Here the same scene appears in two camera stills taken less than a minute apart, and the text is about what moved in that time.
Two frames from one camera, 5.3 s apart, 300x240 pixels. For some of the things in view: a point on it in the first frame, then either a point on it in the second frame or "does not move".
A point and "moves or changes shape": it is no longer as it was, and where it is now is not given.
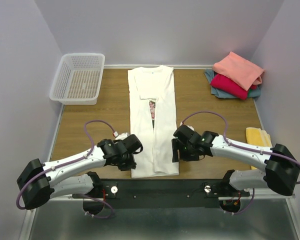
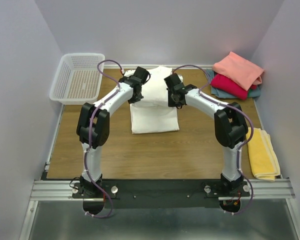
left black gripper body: x=128 y=162 → x=134 y=102
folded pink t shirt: x=240 y=70 does not move
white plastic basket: x=77 y=79 does not move
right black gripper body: x=186 y=153 → x=178 y=104
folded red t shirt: x=225 y=85 does not move
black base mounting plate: x=163 y=193 does not move
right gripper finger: x=175 y=143 → x=171 y=97
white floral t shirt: x=152 y=111 moves or changes shape
